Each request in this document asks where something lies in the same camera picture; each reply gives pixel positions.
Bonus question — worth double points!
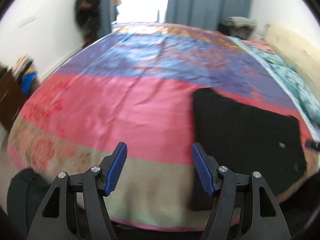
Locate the black pants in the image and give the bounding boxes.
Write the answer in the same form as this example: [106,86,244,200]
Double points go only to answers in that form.
[191,88,308,203]

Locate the teal floral blanket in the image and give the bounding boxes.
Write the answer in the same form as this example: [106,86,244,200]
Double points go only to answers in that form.
[229,37,319,126]

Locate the cream headboard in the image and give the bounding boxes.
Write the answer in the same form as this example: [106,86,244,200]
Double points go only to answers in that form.
[264,23,319,99]

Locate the brown wooden dresser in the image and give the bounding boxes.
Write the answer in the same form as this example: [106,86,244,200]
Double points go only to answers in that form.
[0,67,27,132]

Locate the colourful satin bedspread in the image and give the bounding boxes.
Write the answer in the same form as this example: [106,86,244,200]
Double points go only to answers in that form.
[8,23,319,232]

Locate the folded grey blanket stack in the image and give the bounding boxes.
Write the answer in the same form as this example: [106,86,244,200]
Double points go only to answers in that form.
[217,16,257,40]

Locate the pile of clothes on dresser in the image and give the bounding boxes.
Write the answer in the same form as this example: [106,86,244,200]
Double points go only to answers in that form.
[11,55,40,98]

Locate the blue-grey curtain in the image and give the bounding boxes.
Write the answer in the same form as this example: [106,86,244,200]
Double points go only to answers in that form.
[165,0,252,31]

